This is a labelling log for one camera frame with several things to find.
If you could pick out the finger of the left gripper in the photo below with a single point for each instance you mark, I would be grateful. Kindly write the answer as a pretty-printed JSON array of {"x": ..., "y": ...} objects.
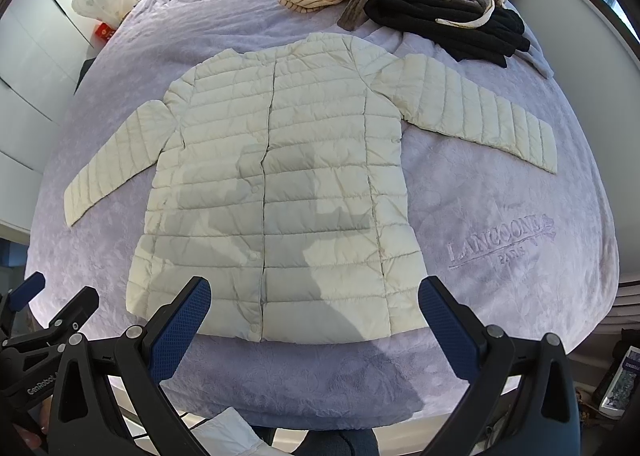
[
  {"x": 16, "y": 299},
  {"x": 73, "y": 315}
]

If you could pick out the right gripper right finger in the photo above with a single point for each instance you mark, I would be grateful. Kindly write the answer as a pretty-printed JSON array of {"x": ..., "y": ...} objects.
[{"x": 544, "y": 418}]

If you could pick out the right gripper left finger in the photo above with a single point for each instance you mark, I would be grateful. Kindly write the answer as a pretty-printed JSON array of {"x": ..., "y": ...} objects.
[{"x": 85, "y": 416}]

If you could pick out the cream quilted down jacket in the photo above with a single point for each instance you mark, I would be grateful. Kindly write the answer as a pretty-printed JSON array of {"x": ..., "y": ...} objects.
[{"x": 277, "y": 178}]

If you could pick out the book with printed cover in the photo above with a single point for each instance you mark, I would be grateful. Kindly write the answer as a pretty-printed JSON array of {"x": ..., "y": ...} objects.
[{"x": 618, "y": 394}]

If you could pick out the lavender plush bed blanket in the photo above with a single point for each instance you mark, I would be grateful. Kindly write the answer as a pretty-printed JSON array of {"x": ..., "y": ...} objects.
[{"x": 530, "y": 251}]

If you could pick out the white wardrobe cabinet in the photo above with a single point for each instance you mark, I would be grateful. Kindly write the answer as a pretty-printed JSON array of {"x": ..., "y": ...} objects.
[{"x": 43, "y": 46}]

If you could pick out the small red box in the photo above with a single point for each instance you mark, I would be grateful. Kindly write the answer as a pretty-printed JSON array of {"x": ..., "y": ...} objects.
[{"x": 103, "y": 32}]

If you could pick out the black knit garment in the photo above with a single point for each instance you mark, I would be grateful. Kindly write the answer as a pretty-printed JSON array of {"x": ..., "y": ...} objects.
[{"x": 439, "y": 21}]

